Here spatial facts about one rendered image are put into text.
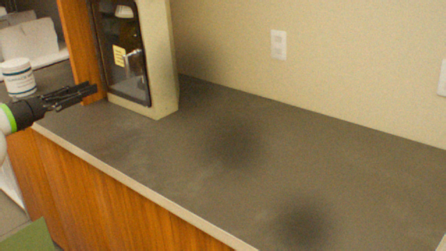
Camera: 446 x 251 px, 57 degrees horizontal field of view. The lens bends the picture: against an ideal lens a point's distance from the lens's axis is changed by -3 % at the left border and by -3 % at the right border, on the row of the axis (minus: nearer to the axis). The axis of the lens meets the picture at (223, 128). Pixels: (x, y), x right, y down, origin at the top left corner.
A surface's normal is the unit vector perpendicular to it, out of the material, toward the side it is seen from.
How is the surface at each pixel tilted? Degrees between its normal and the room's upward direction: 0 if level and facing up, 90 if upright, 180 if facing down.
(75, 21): 90
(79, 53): 90
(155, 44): 90
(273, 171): 0
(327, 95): 90
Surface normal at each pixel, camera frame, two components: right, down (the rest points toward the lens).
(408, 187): -0.07, -0.88
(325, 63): -0.66, 0.39
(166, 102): 0.74, 0.27
